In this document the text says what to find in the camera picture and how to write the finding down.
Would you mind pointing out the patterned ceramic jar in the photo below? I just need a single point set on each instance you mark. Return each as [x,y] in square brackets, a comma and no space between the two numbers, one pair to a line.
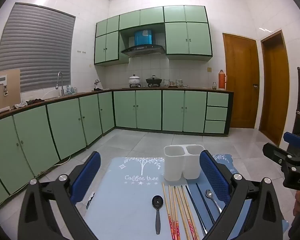
[179,82]

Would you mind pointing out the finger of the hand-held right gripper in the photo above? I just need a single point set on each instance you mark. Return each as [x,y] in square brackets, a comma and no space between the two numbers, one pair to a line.
[276,153]
[293,139]

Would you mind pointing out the orange thermos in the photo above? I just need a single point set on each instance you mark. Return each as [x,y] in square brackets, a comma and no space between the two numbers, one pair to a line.
[222,80]

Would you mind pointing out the white two-compartment utensil holder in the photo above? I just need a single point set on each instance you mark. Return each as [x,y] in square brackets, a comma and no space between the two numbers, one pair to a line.
[173,166]

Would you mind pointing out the plain wooden door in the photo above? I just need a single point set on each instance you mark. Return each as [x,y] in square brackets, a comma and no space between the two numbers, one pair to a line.
[275,87]

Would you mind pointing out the green lower kitchen cabinets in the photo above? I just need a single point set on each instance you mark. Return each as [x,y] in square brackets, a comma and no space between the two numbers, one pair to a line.
[65,125]

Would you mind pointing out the dark cloths on counter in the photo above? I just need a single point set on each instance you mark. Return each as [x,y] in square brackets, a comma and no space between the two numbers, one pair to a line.
[31,102]

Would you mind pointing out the dark blue printed mat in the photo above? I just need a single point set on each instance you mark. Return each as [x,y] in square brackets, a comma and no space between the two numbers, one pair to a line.
[197,197]

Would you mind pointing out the white device with clips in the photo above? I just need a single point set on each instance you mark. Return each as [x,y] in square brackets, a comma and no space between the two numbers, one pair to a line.
[1,82]

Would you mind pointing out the metal kitchen faucet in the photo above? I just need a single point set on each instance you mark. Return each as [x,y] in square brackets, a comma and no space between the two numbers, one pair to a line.
[60,80]

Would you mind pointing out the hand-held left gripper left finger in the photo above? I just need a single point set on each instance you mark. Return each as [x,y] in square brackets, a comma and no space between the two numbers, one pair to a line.
[88,174]

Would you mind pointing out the black wok with lid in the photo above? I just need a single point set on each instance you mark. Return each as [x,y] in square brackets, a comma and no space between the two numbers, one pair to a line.
[154,81]

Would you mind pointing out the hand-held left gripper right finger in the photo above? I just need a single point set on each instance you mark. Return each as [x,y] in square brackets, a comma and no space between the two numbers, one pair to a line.
[213,175]

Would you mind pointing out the range hood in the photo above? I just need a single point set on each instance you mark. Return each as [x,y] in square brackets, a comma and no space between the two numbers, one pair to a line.
[143,48]

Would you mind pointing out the white cooking pot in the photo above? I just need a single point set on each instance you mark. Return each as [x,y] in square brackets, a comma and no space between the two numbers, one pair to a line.
[134,81]

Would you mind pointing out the black plastic spoon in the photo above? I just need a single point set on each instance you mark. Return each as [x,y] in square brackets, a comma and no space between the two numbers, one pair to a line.
[157,201]

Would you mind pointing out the grey window blind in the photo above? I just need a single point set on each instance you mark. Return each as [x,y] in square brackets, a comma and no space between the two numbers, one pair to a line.
[35,52]

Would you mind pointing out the metal spoon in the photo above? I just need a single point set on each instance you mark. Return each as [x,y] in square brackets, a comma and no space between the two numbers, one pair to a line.
[209,193]

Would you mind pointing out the cardboard board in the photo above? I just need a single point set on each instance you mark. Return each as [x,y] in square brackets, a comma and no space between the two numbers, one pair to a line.
[13,90]

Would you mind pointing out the light blue printed mat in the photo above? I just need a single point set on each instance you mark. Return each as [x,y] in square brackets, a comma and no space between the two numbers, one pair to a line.
[130,205]

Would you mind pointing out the small glass jar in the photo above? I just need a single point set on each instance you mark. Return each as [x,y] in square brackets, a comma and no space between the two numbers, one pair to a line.
[214,86]

